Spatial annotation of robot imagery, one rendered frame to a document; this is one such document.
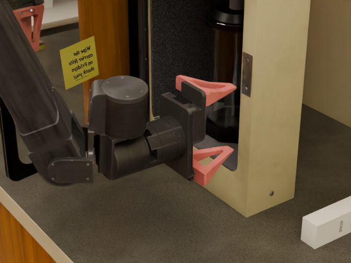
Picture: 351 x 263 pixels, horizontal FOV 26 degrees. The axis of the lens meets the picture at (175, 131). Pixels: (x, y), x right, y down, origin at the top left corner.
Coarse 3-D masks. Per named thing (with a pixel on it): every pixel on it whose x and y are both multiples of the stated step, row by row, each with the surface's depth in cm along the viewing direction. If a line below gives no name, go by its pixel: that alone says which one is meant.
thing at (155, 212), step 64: (0, 128) 159; (320, 128) 159; (0, 192) 140; (64, 192) 137; (128, 192) 137; (192, 192) 137; (320, 192) 137; (64, 256) 121; (128, 256) 120; (192, 256) 120; (256, 256) 120; (320, 256) 120
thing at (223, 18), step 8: (232, 0) 129; (240, 0) 129; (216, 8) 130; (224, 8) 130; (232, 8) 130; (240, 8) 129; (216, 16) 129; (224, 16) 128; (232, 16) 127; (240, 16) 127
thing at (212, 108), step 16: (208, 16) 131; (224, 32) 128; (240, 32) 127; (224, 48) 130; (240, 48) 129; (224, 64) 131; (240, 64) 130; (224, 80) 132; (240, 80) 132; (208, 112) 139; (224, 112) 135
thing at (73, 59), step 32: (32, 0) 120; (64, 0) 125; (96, 0) 130; (32, 32) 123; (64, 32) 127; (96, 32) 132; (64, 64) 130; (96, 64) 135; (128, 64) 141; (64, 96) 132
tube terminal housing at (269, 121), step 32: (256, 0) 112; (288, 0) 116; (256, 32) 114; (288, 32) 118; (256, 64) 117; (288, 64) 121; (256, 96) 120; (288, 96) 124; (256, 128) 122; (288, 128) 127; (256, 160) 125; (288, 160) 130; (224, 192) 133; (256, 192) 128; (288, 192) 134
